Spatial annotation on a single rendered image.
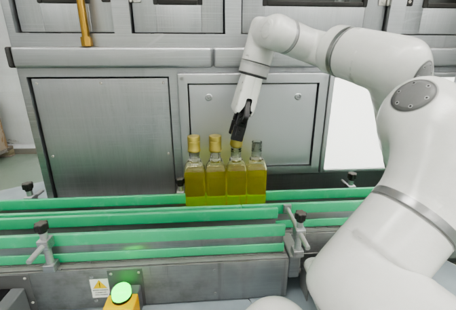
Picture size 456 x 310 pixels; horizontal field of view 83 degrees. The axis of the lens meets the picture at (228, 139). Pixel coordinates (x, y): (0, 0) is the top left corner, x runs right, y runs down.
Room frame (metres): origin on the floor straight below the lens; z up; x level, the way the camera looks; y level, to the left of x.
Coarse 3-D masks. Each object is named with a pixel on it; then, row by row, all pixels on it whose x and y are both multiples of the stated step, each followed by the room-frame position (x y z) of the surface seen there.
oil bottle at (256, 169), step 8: (248, 160) 0.68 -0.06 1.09; (256, 160) 0.67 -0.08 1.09; (264, 160) 0.68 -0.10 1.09; (248, 168) 0.66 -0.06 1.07; (256, 168) 0.66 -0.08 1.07; (264, 168) 0.66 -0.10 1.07; (248, 176) 0.66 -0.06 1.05; (256, 176) 0.66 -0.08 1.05; (264, 176) 0.66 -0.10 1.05; (248, 184) 0.66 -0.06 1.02; (256, 184) 0.66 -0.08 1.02; (264, 184) 0.66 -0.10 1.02; (248, 192) 0.66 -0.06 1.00; (256, 192) 0.66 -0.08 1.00; (264, 192) 0.66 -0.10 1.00; (248, 200) 0.66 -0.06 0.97; (256, 200) 0.66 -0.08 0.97; (264, 200) 0.66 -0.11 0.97
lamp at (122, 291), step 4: (120, 284) 0.48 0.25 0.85; (124, 284) 0.48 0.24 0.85; (128, 284) 0.48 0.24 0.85; (116, 288) 0.47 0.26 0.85; (120, 288) 0.47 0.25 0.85; (124, 288) 0.47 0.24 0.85; (128, 288) 0.47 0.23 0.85; (112, 292) 0.46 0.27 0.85; (116, 292) 0.46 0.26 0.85; (120, 292) 0.46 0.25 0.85; (124, 292) 0.46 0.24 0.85; (128, 292) 0.46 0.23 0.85; (112, 296) 0.45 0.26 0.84; (116, 296) 0.45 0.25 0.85; (120, 296) 0.45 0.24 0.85; (124, 296) 0.45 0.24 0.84; (128, 296) 0.46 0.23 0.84; (112, 300) 0.45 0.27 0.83; (116, 300) 0.45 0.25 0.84; (120, 300) 0.45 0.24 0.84; (124, 300) 0.45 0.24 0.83; (128, 300) 0.46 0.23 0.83; (116, 304) 0.45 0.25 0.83; (120, 304) 0.45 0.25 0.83
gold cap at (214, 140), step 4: (212, 136) 0.66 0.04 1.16; (216, 136) 0.66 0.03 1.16; (220, 136) 0.67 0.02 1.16; (212, 140) 0.66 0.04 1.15; (216, 140) 0.66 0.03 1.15; (220, 140) 0.67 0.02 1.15; (212, 144) 0.66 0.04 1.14; (216, 144) 0.66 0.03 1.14; (220, 144) 0.67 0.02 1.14; (212, 148) 0.66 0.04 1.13; (216, 148) 0.66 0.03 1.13; (220, 148) 0.67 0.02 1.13; (212, 152) 0.66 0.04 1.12; (216, 152) 0.66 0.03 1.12
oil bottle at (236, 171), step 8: (232, 160) 0.67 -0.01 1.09; (240, 160) 0.67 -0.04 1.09; (232, 168) 0.65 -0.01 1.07; (240, 168) 0.65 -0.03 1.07; (232, 176) 0.65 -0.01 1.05; (240, 176) 0.65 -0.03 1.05; (232, 184) 0.65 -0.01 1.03; (240, 184) 0.65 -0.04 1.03; (232, 192) 0.65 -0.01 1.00; (240, 192) 0.65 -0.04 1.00; (232, 200) 0.65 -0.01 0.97; (240, 200) 0.65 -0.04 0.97
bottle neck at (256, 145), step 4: (252, 140) 0.69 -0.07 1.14; (256, 140) 0.69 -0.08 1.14; (260, 140) 0.69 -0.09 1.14; (252, 144) 0.68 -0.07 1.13; (256, 144) 0.67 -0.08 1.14; (260, 144) 0.67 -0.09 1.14; (252, 148) 0.68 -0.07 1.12; (256, 148) 0.67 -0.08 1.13; (260, 148) 0.67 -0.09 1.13; (252, 152) 0.68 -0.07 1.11; (256, 152) 0.67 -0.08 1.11; (260, 152) 0.67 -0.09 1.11; (252, 156) 0.68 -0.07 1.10; (256, 156) 0.67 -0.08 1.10; (260, 156) 0.67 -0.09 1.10
